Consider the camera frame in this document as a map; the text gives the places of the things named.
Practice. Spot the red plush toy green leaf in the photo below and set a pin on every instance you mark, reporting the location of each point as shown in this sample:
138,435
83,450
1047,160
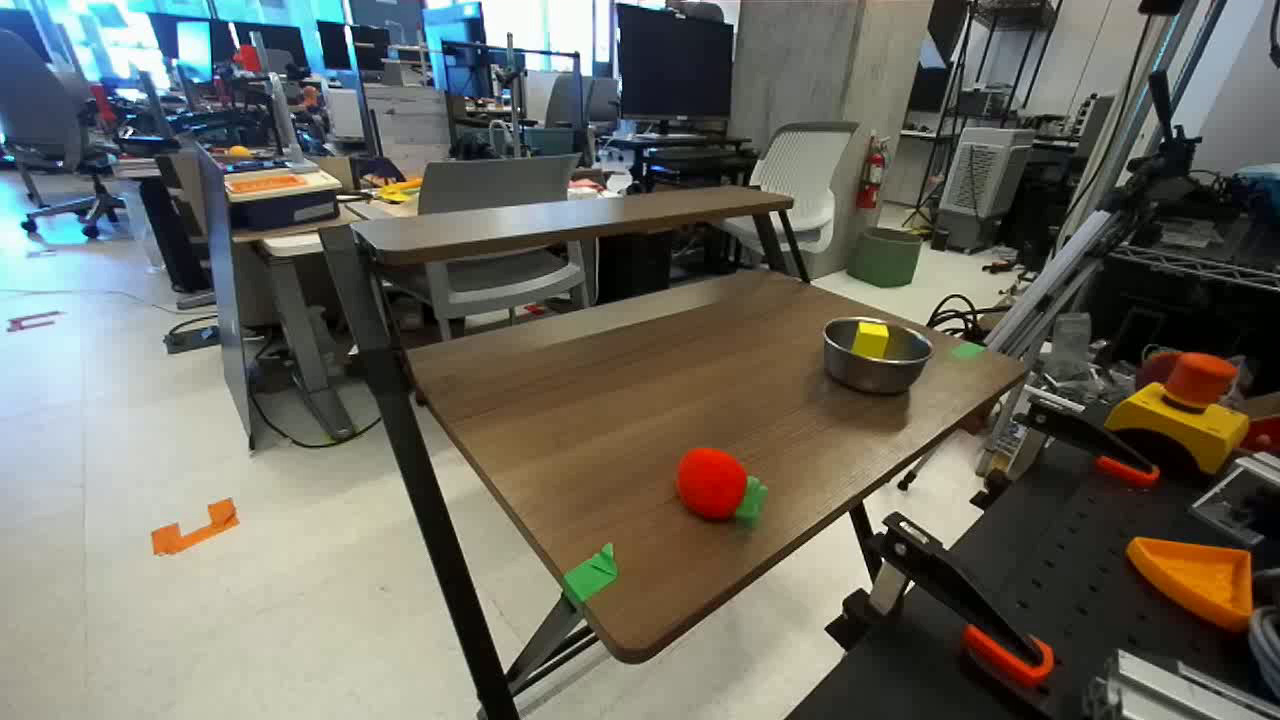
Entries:
707,482

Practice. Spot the brown wooden table black legs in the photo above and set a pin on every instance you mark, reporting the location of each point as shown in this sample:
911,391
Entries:
603,414

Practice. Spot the narrow brown wooden table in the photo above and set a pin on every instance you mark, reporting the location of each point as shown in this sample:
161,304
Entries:
562,223

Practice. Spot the round metal bowl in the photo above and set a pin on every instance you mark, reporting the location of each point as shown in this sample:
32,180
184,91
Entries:
852,372

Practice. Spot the green tape marker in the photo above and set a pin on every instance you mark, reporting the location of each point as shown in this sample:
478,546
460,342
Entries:
967,349
591,574

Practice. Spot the yellow block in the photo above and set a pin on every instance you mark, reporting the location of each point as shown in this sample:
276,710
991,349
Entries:
870,342

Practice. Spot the grey chair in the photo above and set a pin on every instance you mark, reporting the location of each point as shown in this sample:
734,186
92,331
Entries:
494,186

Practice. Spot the white chair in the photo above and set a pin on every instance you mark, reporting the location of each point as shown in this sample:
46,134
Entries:
803,180

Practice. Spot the green bin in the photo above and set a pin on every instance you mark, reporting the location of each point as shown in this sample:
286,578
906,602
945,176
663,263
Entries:
886,256

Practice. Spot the red fire extinguisher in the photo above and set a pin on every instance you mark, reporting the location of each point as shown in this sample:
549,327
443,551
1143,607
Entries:
870,175

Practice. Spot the black monitor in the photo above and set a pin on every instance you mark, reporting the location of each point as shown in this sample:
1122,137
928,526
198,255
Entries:
673,61

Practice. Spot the grey cabinet unit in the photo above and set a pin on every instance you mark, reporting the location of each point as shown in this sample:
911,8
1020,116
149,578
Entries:
985,186

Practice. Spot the black box orange lid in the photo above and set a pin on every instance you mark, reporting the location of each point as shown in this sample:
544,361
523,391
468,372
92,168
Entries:
282,192

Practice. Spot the grey panel desk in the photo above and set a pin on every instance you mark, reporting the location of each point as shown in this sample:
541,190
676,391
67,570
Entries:
241,304

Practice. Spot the white diagonal pole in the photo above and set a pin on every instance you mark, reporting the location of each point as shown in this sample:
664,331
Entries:
1054,280

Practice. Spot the black perforated base board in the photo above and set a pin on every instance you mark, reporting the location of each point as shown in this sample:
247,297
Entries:
1054,563

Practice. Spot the orange floor tape marker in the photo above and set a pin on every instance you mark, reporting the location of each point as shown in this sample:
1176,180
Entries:
192,526

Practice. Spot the yellow emergency stop red button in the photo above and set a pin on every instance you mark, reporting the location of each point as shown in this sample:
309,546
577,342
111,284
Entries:
1172,422

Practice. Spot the orange triangular plastic piece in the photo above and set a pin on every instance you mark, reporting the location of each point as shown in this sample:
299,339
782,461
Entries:
1192,578

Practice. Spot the dark office chair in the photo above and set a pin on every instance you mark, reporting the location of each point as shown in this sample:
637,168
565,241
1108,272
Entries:
46,123

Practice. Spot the grey metal mount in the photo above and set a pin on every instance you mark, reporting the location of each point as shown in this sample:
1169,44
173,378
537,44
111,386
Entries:
1064,361

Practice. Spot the small silver square bracket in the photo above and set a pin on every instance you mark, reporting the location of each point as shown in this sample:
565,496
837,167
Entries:
1242,501

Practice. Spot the long aluminium extrusion rail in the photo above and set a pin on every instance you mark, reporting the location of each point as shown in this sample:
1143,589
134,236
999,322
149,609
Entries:
1162,694

